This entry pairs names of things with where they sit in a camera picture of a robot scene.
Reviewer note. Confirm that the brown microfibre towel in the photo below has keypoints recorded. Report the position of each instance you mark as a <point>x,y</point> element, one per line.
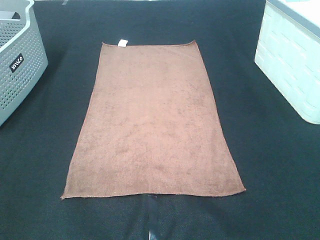
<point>151,127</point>

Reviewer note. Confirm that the black tape strip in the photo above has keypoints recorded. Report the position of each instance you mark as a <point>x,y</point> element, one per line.
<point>152,206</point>

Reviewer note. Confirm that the black tablecloth mat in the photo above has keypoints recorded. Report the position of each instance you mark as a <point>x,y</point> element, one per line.
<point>276,152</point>

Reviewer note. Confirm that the pale green plastic bin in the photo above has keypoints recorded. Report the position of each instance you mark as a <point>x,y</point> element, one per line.
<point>288,53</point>

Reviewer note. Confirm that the grey perforated plastic basket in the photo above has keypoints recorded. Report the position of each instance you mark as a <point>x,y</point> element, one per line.
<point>23,58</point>

